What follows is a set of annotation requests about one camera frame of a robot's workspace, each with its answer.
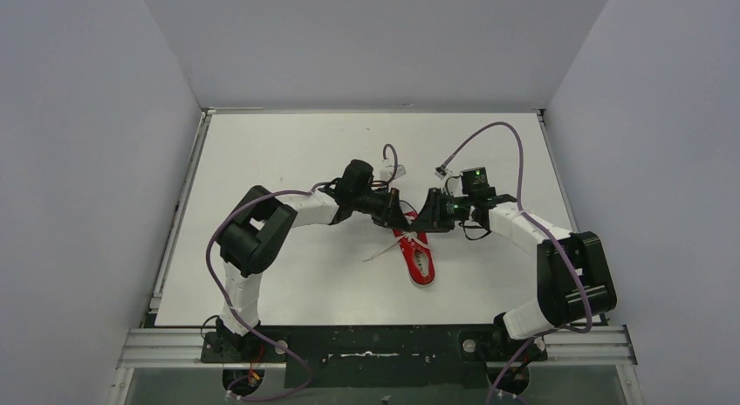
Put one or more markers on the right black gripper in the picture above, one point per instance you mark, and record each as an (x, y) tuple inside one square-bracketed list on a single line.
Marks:
[(432, 219)]

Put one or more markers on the red sneaker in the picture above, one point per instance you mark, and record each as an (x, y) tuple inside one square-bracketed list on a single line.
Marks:
[(421, 272)]

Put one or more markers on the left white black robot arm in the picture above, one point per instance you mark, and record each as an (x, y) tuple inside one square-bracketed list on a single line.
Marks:
[(251, 236)]

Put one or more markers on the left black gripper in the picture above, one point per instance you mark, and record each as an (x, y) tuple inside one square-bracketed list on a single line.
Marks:
[(393, 206)]

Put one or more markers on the aluminium frame rail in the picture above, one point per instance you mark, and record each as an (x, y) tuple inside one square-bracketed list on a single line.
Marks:
[(352, 255)]

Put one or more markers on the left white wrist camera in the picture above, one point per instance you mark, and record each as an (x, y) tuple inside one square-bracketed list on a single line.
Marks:
[(391, 172)]

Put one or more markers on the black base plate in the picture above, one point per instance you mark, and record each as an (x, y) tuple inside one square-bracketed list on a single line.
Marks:
[(469, 356)]

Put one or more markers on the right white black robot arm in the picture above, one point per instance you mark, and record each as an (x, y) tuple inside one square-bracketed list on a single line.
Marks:
[(573, 281)]

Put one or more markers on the white shoelace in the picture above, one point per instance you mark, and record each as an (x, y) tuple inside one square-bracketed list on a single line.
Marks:
[(410, 243)]

